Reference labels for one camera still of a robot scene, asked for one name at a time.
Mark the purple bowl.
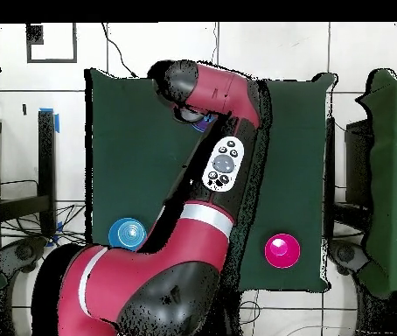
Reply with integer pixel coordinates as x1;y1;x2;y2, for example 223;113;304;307
192;116;217;133

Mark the small blue bowl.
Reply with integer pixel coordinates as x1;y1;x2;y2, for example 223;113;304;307
108;217;148;252

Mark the small pinkish red bowl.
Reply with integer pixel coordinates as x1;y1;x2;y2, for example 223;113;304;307
264;233;302;270

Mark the black metal stand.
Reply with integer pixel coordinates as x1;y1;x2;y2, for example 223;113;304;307
0;108;60;237
324;116;374;234

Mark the black equipment base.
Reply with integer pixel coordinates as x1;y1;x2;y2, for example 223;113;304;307
327;239;371;277
0;237;47;274

